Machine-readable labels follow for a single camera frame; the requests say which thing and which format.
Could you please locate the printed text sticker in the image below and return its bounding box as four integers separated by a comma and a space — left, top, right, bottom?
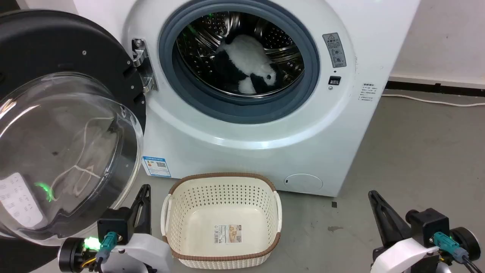
358, 83, 379, 103

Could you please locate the blue energy label sticker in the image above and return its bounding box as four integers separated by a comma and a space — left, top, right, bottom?
142, 156, 172, 178

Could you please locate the round white filter cover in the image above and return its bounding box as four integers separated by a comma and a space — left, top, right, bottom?
284, 174, 324, 194

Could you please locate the black baseboard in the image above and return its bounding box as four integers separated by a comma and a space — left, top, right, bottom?
385, 77, 485, 97

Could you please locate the washer door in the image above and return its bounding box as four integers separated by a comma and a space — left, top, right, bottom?
0, 9, 147, 247

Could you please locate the arm teal plug cable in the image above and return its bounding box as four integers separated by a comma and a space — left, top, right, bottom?
433, 232, 485, 273
94, 232, 119, 266

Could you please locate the white power strip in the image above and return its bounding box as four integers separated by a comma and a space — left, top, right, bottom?
0, 173, 43, 229

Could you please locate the metal door hinge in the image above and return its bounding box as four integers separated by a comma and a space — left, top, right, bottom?
131, 38, 158, 94

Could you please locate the grey warning sticker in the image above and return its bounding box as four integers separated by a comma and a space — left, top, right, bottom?
322, 33, 347, 69

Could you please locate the white front-load washing machine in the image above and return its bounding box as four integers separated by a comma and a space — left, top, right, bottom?
72, 0, 421, 198

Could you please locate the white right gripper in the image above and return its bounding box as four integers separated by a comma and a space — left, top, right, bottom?
368, 191, 440, 273

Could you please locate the cream laundry basket brown rim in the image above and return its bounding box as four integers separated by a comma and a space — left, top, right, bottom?
161, 173, 283, 270

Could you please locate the white power strip cable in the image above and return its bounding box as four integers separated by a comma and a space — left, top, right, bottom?
48, 117, 116, 198

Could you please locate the left arm teal plug cable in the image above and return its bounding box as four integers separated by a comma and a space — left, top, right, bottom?
94, 232, 119, 266

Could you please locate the perforated steel drum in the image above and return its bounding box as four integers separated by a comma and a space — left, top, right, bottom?
176, 11, 305, 97

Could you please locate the black white plush toy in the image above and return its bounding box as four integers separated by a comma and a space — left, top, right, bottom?
214, 34, 283, 94

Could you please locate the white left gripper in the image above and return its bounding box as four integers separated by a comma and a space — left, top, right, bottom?
102, 185, 175, 273

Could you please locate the right arm teal plug cable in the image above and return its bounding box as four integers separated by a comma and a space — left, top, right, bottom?
433, 232, 485, 273

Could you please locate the thin white floor cable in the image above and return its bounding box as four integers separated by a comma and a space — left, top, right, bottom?
381, 94, 485, 108

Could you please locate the paper basket label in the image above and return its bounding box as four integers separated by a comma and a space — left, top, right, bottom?
214, 224, 243, 244

